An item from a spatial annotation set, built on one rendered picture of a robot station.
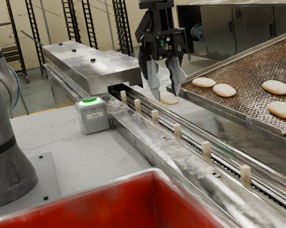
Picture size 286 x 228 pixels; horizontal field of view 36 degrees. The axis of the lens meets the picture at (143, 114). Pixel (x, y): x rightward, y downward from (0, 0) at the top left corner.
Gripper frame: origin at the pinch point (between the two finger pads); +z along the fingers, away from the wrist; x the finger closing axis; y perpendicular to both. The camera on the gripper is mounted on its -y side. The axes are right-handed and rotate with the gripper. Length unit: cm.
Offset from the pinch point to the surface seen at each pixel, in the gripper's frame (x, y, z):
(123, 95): 0.0, -37.7, 8.2
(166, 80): 23, -61, 12
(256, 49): 37.0, -21.3, -0.4
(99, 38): 143, -699, 63
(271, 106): 14.6, 18.2, 3.0
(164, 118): 1.7, -8.3, 8.7
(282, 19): 205, -245, 27
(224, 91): 14.4, -0.1, 3.1
